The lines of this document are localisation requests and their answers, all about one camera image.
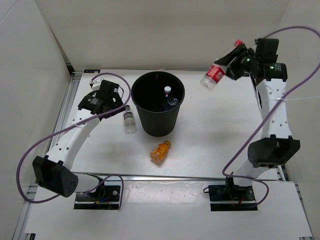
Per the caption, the aluminium frame rail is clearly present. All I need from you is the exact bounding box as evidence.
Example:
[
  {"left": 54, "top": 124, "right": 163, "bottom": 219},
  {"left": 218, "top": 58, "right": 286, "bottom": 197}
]
[
  {"left": 12, "top": 62, "right": 82, "bottom": 240},
  {"left": 249, "top": 72, "right": 315, "bottom": 238}
]

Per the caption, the red label water bottle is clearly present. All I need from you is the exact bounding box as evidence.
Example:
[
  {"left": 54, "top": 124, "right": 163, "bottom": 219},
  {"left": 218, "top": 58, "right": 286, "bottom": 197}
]
[{"left": 200, "top": 39, "right": 244, "bottom": 90}]

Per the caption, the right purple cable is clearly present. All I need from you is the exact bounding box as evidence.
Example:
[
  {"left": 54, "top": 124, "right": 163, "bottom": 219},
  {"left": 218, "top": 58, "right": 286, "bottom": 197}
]
[{"left": 221, "top": 25, "right": 320, "bottom": 207}]

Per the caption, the black cap clear bottle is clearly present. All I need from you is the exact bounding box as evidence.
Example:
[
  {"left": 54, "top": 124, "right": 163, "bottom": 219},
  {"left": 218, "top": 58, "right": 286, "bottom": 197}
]
[{"left": 123, "top": 105, "right": 136, "bottom": 134}]

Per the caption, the purple cable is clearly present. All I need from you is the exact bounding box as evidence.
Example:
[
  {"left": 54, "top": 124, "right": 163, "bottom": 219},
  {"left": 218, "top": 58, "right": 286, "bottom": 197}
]
[
  {"left": 221, "top": 25, "right": 320, "bottom": 207},
  {"left": 16, "top": 72, "right": 132, "bottom": 210}
]

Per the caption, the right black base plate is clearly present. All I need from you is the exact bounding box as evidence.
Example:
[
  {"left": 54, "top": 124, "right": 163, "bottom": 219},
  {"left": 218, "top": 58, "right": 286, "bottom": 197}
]
[{"left": 203, "top": 184, "right": 258, "bottom": 212}]

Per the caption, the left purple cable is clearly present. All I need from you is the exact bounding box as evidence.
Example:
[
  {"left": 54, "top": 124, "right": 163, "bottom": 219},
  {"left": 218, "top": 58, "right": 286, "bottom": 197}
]
[{"left": 16, "top": 72, "right": 132, "bottom": 210}]

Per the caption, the right aluminium frame rail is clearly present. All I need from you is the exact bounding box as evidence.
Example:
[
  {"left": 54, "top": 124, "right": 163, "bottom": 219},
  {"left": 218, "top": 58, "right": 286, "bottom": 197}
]
[{"left": 249, "top": 72, "right": 315, "bottom": 238}]

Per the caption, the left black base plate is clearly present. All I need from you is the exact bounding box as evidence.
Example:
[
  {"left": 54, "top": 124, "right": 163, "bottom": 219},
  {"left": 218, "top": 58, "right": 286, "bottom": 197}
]
[{"left": 73, "top": 183, "right": 122, "bottom": 210}]

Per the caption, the orange juice bottle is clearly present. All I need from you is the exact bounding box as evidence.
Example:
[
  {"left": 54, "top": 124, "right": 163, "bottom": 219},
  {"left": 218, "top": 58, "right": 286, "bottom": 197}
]
[{"left": 149, "top": 140, "right": 172, "bottom": 165}]

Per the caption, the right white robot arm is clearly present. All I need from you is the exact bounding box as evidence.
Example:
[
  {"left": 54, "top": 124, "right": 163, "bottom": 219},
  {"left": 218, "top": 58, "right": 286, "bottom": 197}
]
[{"left": 215, "top": 38, "right": 301, "bottom": 200}]

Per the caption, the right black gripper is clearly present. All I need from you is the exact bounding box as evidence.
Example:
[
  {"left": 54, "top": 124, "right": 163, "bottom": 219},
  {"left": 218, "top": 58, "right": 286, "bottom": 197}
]
[{"left": 213, "top": 44, "right": 259, "bottom": 81}]

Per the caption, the black plastic waste bin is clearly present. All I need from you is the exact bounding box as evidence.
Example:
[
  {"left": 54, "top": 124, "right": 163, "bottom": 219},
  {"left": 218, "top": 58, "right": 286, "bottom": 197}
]
[{"left": 131, "top": 71, "right": 185, "bottom": 137}]

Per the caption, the left aluminium frame rail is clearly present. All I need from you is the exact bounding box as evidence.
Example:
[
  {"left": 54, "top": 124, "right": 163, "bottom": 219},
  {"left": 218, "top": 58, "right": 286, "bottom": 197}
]
[{"left": 12, "top": 62, "right": 82, "bottom": 240}]

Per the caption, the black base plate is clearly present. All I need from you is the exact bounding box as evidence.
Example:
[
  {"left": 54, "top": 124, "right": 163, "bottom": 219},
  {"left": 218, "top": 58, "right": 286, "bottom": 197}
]
[
  {"left": 203, "top": 184, "right": 258, "bottom": 212},
  {"left": 73, "top": 183, "right": 122, "bottom": 210}
]

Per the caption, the left blue corner label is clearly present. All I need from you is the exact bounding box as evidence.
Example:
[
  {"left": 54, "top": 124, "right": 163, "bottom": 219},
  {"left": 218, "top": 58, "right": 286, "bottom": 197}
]
[{"left": 83, "top": 69, "right": 101, "bottom": 74}]

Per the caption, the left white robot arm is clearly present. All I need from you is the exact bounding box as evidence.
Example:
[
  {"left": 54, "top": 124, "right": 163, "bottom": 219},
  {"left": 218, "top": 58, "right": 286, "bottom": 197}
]
[{"left": 32, "top": 80, "right": 125, "bottom": 198}]

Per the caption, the blue label bottle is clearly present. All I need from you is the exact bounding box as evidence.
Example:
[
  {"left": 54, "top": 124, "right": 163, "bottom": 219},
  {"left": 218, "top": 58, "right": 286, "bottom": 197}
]
[{"left": 161, "top": 86, "right": 179, "bottom": 112}]

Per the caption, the metal rail across table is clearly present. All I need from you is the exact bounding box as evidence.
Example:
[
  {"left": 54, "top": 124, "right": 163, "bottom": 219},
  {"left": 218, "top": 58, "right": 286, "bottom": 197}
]
[{"left": 73, "top": 171, "right": 225, "bottom": 181}]

